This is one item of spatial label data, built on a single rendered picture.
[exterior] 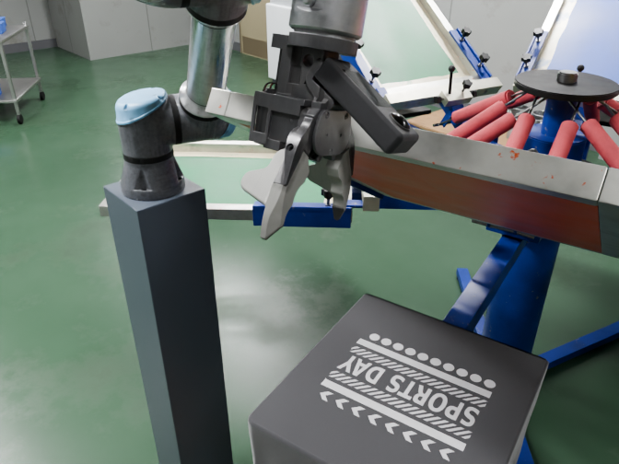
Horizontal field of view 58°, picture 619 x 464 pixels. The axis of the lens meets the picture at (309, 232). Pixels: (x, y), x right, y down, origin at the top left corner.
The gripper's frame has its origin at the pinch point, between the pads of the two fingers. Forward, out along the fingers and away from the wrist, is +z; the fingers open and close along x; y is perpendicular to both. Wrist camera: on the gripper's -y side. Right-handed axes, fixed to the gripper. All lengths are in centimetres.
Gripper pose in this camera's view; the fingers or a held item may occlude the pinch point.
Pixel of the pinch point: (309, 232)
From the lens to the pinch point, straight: 61.0
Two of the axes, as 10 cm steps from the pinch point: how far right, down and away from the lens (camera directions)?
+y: -8.4, -2.8, 4.7
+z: -1.6, 9.5, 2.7
